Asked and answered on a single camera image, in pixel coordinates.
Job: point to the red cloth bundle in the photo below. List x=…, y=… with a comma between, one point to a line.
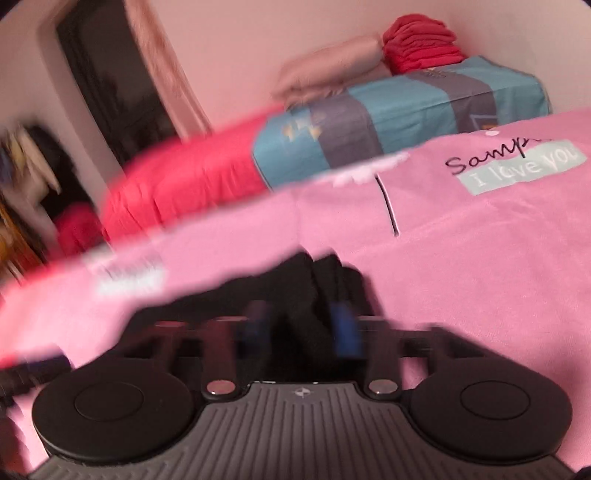
x=78, y=228

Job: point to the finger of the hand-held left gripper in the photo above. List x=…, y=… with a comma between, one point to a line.
x=37, y=371

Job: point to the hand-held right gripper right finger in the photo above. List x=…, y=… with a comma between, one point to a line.
x=344, y=333

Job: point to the stack of red folded cloths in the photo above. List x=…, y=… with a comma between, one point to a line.
x=422, y=44

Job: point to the black pants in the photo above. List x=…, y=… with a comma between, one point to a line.
x=300, y=286

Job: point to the red bedspread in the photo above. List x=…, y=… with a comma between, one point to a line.
x=184, y=184

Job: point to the pink printed blanket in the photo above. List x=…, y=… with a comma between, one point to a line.
x=461, y=277

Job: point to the blue grey striped blanket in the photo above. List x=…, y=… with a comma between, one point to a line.
x=406, y=110

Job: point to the dark doorway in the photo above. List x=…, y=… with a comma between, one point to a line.
x=115, y=83

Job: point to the hanging clothes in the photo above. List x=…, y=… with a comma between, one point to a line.
x=32, y=184

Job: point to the pink curtain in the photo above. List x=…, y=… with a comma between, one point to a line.
x=171, y=74

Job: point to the pink pillow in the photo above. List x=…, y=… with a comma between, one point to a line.
x=323, y=69

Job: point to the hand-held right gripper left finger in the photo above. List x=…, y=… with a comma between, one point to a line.
x=256, y=328

